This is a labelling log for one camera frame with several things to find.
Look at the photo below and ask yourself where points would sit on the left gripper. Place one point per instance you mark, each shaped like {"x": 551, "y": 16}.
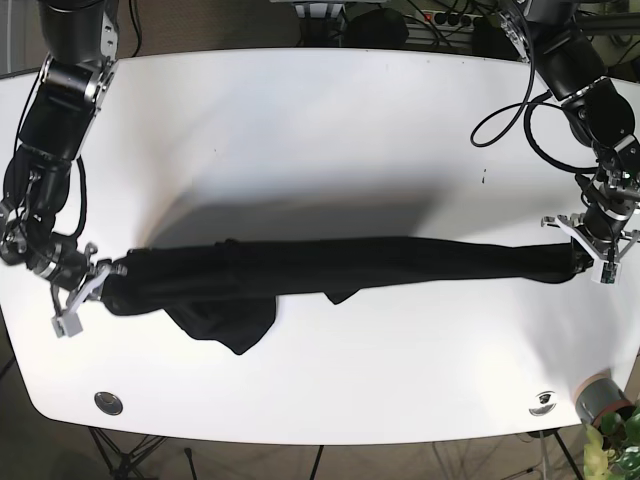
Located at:
{"x": 611, "y": 197}

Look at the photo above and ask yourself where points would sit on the black T-shirt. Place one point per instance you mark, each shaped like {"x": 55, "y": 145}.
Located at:
{"x": 228, "y": 292}

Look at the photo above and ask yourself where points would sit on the green potted plant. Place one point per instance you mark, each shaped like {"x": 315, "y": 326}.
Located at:
{"x": 611, "y": 451}

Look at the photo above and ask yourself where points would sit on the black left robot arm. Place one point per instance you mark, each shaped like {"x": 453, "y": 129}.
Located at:
{"x": 548, "y": 37}

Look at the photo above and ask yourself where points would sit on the left silver table grommet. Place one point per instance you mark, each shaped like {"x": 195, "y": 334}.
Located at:
{"x": 108, "y": 403}

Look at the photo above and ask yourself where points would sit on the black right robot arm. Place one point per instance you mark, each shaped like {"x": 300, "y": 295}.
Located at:
{"x": 45, "y": 202}

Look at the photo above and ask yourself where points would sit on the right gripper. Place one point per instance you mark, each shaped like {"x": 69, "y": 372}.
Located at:
{"x": 55, "y": 258}

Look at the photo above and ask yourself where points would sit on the grey plant pot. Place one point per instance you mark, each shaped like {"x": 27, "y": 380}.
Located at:
{"x": 599, "y": 395}

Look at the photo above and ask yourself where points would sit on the right silver table grommet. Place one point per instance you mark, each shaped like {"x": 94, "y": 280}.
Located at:
{"x": 543, "y": 403}

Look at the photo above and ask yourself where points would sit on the silver table grommet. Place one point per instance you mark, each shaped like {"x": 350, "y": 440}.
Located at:
{"x": 543, "y": 403}
{"x": 108, "y": 403}

